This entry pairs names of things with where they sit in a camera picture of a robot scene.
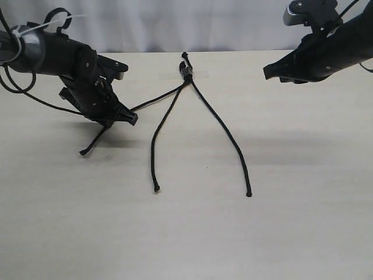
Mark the white backdrop curtain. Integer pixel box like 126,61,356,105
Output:
1,0,311,53

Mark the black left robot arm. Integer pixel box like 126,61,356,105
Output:
1,25,138,127

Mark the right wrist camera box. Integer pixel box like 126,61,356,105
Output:
283,0,339,27

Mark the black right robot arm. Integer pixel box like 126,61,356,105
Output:
263,1,372,84

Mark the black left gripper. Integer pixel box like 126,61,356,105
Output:
59,52,138,128

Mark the white zip tie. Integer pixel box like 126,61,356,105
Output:
2,14,87,64

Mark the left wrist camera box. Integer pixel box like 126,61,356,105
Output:
97,55,129,83

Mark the clear adhesive tape strip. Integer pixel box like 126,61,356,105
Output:
158,71,210,81

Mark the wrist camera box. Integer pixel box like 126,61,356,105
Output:
97,55,129,83
283,0,339,27

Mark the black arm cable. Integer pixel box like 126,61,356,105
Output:
317,0,373,74
0,8,85,114

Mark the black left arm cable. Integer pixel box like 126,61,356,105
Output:
0,8,85,114

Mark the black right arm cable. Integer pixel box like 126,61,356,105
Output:
317,0,373,74

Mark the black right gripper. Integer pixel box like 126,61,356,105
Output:
263,32,350,85

